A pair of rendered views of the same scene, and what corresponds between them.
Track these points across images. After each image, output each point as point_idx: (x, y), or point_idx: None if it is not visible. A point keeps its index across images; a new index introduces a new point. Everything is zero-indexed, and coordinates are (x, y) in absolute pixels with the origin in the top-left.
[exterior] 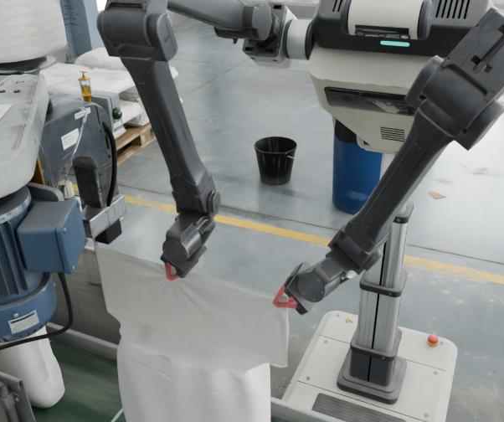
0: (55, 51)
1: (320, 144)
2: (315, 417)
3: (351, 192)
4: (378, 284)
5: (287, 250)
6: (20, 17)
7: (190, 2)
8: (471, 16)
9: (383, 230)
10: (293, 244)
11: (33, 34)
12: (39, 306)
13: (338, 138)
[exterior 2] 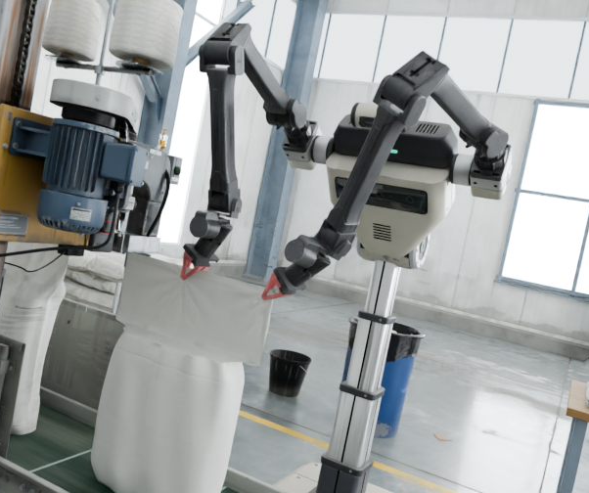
0: (167, 62)
1: (335, 380)
2: (272, 489)
3: None
4: (355, 386)
5: (280, 440)
6: (157, 30)
7: (256, 65)
8: (438, 133)
9: (353, 214)
10: (287, 437)
11: (159, 43)
12: (95, 209)
13: (351, 348)
